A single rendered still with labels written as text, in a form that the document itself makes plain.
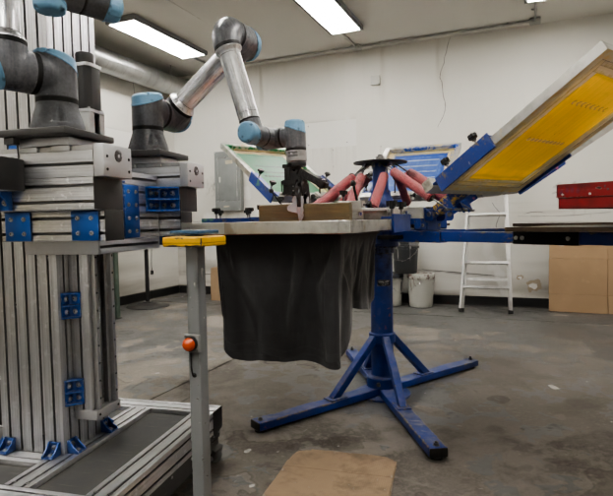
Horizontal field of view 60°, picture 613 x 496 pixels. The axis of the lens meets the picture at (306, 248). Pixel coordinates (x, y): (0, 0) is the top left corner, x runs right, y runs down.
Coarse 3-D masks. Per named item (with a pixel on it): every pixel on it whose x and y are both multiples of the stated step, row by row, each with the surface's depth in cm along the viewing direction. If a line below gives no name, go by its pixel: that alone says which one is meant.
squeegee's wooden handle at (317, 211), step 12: (288, 204) 192; (312, 204) 188; (324, 204) 187; (336, 204) 185; (348, 204) 183; (264, 216) 196; (276, 216) 194; (288, 216) 192; (312, 216) 189; (324, 216) 187; (336, 216) 185; (348, 216) 183
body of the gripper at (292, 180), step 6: (288, 162) 189; (294, 162) 188; (300, 162) 188; (306, 162) 191; (288, 168) 191; (294, 168) 193; (288, 174) 191; (294, 174) 190; (282, 180) 190; (288, 180) 189; (294, 180) 188; (300, 180) 188; (306, 180) 191; (288, 186) 190; (294, 186) 189; (306, 186) 191; (282, 192) 190; (288, 192) 190; (294, 192) 189; (306, 192) 191
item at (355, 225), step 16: (192, 224) 172; (208, 224) 169; (224, 224) 167; (240, 224) 165; (256, 224) 162; (272, 224) 160; (288, 224) 158; (304, 224) 156; (320, 224) 154; (336, 224) 152; (352, 224) 152; (368, 224) 167; (384, 224) 186
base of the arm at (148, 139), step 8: (136, 128) 197; (144, 128) 197; (152, 128) 197; (160, 128) 200; (136, 136) 197; (144, 136) 196; (152, 136) 197; (160, 136) 200; (136, 144) 196; (144, 144) 195; (152, 144) 198; (160, 144) 198
